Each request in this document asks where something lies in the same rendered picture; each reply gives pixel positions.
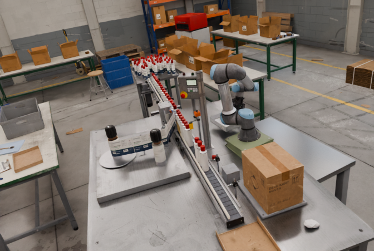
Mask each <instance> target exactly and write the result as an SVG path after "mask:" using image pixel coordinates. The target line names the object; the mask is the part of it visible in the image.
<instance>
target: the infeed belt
mask: <svg viewBox="0 0 374 251"><path fill-rule="evenodd" d="M190 149H191V151H192V153H193V154H194V156H195V158H196V155H195V148H194V142H193V147H190ZM187 150H188V149H187ZM188 152H189V150H188ZM189 154H190V152H189ZM190 156H191V157H192V155H191V154H190ZM192 159H193V157H192ZM193 161H194V159H193ZM194 162H195V161H194ZM195 165H196V166H197V164H196V162H195ZM197 168H198V166H197ZM198 169H199V168H198ZM199 171H200V169H199ZM200 173H201V171H200ZM204 173H205V175H206V177H207V178H208V180H209V182H210V183H211V185H212V187H213V189H214V190H215V192H216V194H217V195H218V197H219V199H220V201H221V202H222V204H223V205H224V207H225V209H226V211H227V212H228V214H229V216H230V219H228V218H227V216H226V215H225V213H224V211H223V209H222V208H221V206H220V204H219V203H218V201H217V199H216V197H215V195H214V194H213V192H212V190H211V188H210V187H209V185H208V183H207V182H206V180H205V178H204V177H203V175H202V173H201V175H202V177H203V178H204V180H205V182H206V184H207V186H208V187H209V189H210V191H211V193H212V194H213V196H214V197H215V200H216V201H217V203H218V205H219V206H220V208H221V210H222V212H223V214H224V215H225V217H226V219H227V221H228V222H230V221H233V220H236V219H239V218H241V215H240V214H239V212H238V211H237V209H236V207H235V206H234V204H233V203H232V201H231V199H230V198H229V197H228V195H227V193H226V192H225V190H224V189H223V187H222V185H221V184H220V182H219V181H218V179H217V178H216V176H215V175H214V173H213V171H212V170H211V168H210V167H209V171H208V172H204Z"/></svg>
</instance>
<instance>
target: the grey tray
mask: <svg viewBox="0 0 374 251"><path fill-rule="evenodd" d="M220 113H221V112H220ZM220 113H218V114H216V115H213V116H210V122H212V123H213V124H214V125H216V126H217V127H219V128H221V129H222V130H224V131H225V132H228V131H230V130H232V129H235V128H237V127H240V125H224V124H223V123H222V122H221V119H220Z"/></svg>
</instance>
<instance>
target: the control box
mask: <svg viewBox="0 0 374 251"><path fill-rule="evenodd" d="M185 74H186V76H183V73H181V74H180V75H179V76H178V83H179V90H180V96H181V94H182V93H184V94H185V98H181V99H200V93H199V85H198V78H197V76H196V74H195V72H194V76H191V72H190V73H185ZM193 78H195V79H196V82H197V86H187V84H186V79H193ZM187 87H197V88H198V92H188V91H187Z"/></svg>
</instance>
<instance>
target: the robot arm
mask: <svg viewBox="0 0 374 251"><path fill-rule="evenodd" d="M210 78H211V79H212V80H214V82H215V84H217V85H218V90H219V95H220V99H221V102H222V107H223V109H222V111H221V113H220V119H221V122H222V123H223V124H224V125H240V128H241V129H240V134H239V135H240V138H241V139H242V140H254V139H256V138H257V137H258V132H257V129H256V128H255V122H254V114H253V111H252V110H250V109H245V104H244V103H243V99H244V97H243V96H244V92H252V91H258V90H259V84H258V83H257V82H253V81H252V80H251V79H250V78H249V76H248V75H247V73H246V71H245V69H244V68H242V67H240V66H239V65H236V64H234V63H225V64H217V65H212V67H211V69H210ZM230 79H236V80H237V83H235V84H234V85H233V86H232V91H233V92H235V98H234V99H232V97H231V94H230V88H229V84H228V82H229V80H230Z"/></svg>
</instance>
